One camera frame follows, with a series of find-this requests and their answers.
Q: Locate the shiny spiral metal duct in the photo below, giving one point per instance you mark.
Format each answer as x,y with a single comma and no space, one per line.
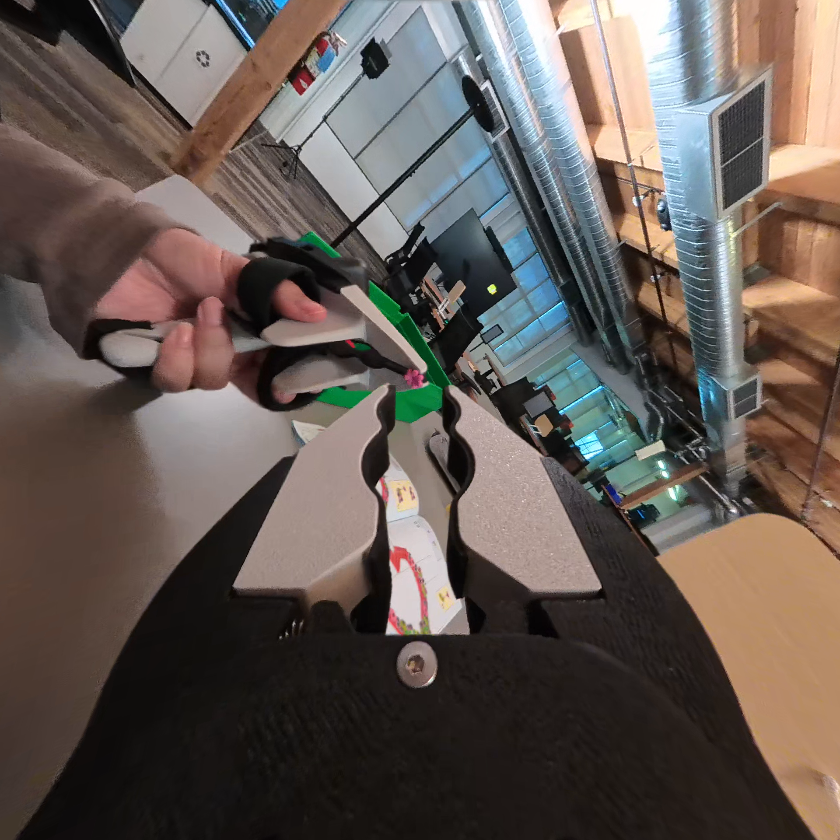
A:
558,131

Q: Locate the ceiling security camera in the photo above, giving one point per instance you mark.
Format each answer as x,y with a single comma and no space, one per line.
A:
664,213

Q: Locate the black tripod with box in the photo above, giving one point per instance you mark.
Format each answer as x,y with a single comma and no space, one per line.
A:
375,58

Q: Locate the black office chair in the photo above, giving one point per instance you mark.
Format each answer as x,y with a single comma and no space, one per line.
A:
410,262

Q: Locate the person's left hand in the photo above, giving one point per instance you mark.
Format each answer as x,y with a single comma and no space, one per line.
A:
184,275

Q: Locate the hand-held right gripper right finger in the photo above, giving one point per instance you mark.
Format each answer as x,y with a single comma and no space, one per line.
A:
518,525

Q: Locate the black round disc stand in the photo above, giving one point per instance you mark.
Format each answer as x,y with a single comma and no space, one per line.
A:
479,102

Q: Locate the person's left forearm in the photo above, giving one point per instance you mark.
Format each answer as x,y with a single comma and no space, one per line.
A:
52,229

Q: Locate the magenta lego flower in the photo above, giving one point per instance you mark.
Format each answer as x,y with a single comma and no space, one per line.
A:
414,377

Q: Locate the light wooden chair back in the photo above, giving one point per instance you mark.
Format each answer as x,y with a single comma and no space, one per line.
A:
754,623

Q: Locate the lego instruction booklet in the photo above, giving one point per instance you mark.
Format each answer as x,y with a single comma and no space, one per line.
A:
420,538

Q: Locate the red fire extinguisher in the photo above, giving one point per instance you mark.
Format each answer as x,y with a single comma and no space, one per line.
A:
305,72

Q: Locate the wooden post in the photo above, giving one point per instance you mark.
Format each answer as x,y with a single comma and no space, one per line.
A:
262,72

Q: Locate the white recycling cabinet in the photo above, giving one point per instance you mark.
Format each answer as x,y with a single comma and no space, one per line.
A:
177,52

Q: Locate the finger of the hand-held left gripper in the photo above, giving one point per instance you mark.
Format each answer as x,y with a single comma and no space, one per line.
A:
387,334
367,358

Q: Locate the black monitor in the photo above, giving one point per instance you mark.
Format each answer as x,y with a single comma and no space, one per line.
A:
469,262

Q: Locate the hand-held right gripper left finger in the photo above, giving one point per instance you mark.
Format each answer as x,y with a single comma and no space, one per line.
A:
315,525

